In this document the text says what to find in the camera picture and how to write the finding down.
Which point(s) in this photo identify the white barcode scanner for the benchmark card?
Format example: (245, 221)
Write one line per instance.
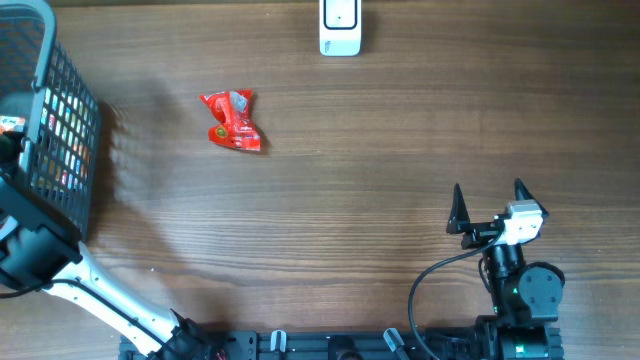
(340, 27)

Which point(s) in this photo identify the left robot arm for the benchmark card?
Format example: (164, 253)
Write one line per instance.
(42, 249)

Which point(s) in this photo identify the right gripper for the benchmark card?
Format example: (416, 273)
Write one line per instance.
(460, 222)

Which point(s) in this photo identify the red crinkled snack packet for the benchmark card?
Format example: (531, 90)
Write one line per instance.
(235, 129)

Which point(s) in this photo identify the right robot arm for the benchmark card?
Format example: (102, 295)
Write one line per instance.
(526, 296)

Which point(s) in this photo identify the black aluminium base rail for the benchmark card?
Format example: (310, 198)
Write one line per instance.
(250, 345)

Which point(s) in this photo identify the orange juice carton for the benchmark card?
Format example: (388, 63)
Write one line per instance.
(11, 124)

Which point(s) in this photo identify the grey plastic shopping basket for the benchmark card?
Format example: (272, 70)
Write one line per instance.
(62, 122)

